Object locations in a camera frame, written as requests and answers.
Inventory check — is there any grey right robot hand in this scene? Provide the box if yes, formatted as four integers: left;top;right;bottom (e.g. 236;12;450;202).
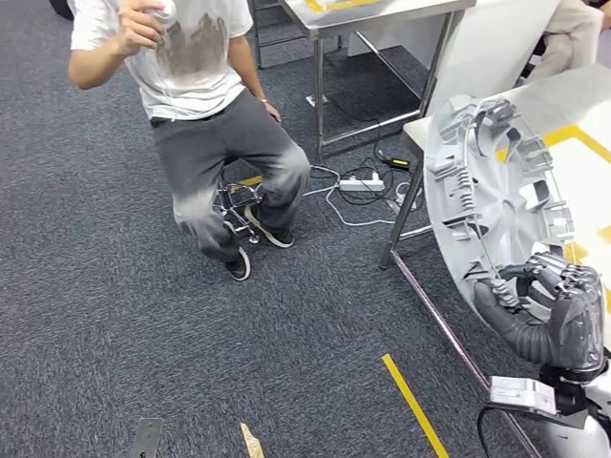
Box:
474;250;608;376

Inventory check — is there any silver plastic wheel hubcap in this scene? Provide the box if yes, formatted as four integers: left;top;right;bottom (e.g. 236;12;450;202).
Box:
423;94;576;330

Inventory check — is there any white workbench with steel legs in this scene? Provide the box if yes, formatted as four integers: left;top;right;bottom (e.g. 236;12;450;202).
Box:
379;63;611;458

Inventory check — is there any yellow floor tape strip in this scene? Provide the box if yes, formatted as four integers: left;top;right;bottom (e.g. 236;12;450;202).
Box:
381;352;450;458

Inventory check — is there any person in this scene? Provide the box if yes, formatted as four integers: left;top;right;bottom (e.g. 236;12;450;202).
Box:
517;0;611;83
66;0;311;282

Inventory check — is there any white board panel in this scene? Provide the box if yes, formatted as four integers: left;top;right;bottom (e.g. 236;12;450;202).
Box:
426;0;562;118

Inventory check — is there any white power strip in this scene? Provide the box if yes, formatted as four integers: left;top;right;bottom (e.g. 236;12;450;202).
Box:
338;177;385;194

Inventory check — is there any pale floor tape piece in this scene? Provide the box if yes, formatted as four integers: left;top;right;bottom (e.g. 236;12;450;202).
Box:
239;422;266;458

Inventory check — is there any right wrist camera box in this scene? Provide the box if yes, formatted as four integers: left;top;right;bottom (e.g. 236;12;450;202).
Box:
486;375;590;431

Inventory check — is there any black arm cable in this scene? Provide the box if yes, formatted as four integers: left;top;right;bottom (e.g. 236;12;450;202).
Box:
477;404;526;458

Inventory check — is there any black floor cable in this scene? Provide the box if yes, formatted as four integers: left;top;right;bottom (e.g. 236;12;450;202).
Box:
336;135;421;210

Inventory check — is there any white power strip cable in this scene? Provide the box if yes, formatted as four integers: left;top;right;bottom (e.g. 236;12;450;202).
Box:
303;165;416;229

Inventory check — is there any chrome stool frame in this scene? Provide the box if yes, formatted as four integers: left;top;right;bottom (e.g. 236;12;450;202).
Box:
213;179;264;246

